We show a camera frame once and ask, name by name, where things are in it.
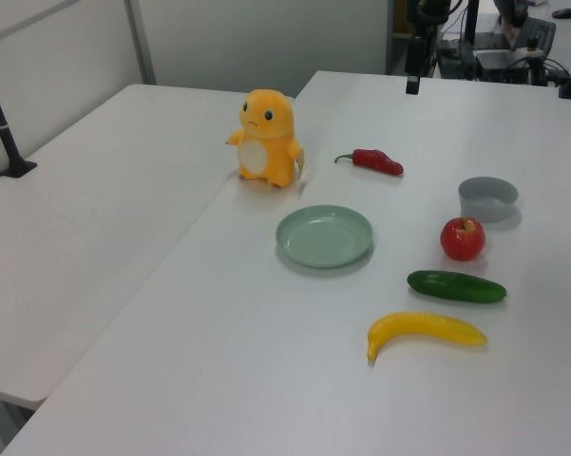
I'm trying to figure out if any grey metal box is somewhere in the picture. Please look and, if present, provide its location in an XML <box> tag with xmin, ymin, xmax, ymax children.
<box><xmin>474</xmin><ymin>47</ymin><xmax>529</xmax><ymax>83</ymax></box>

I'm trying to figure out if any yellow banana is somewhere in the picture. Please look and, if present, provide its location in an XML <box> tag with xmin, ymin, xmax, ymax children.
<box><xmin>366</xmin><ymin>311</ymin><xmax>488</xmax><ymax>363</ymax></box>

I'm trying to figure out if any grey bowl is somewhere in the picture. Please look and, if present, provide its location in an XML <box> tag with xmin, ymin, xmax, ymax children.
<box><xmin>457</xmin><ymin>176</ymin><xmax>520</xmax><ymax>223</ymax></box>

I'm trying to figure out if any black computer keyboard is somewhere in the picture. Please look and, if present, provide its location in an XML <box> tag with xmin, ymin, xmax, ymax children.
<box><xmin>510</xmin><ymin>17</ymin><xmax>558</xmax><ymax>54</ymax></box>

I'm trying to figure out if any tan wooden cabinet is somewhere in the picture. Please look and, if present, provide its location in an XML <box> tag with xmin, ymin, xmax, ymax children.
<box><xmin>392</xmin><ymin>0</ymin><xmax>409</xmax><ymax>37</ymax></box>

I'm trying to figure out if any pale green plate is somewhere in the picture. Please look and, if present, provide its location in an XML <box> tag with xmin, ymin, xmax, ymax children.
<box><xmin>275</xmin><ymin>203</ymin><xmax>375</xmax><ymax>270</ymax></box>

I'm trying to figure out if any orange plush dinosaur toy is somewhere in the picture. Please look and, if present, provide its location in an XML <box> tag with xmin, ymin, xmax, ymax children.
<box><xmin>224</xmin><ymin>88</ymin><xmax>307</xmax><ymax>188</ymax></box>

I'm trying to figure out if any red chili pepper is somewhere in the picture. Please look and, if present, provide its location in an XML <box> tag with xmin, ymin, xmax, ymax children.
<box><xmin>333</xmin><ymin>148</ymin><xmax>405</xmax><ymax>178</ymax></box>

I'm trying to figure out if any red apple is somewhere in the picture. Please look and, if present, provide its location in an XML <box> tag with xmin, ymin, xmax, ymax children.
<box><xmin>439</xmin><ymin>217</ymin><xmax>486</xmax><ymax>262</ymax></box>

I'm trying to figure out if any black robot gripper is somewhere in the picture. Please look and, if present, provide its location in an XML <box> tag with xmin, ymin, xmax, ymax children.
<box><xmin>405</xmin><ymin>0</ymin><xmax>451</xmax><ymax>96</ymax></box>

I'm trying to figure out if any black electronics box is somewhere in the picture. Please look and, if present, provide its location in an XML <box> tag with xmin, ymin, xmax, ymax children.
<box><xmin>435</xmin><ymin>39</ymin><xmax>477</xmax><ymax>80</ymax></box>

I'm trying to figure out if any green cucumber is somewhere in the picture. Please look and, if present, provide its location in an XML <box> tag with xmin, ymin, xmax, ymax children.
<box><xmin>406</xmin><ymin>269</ymin><xmax>508</xmax><ymax>305</ymax></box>

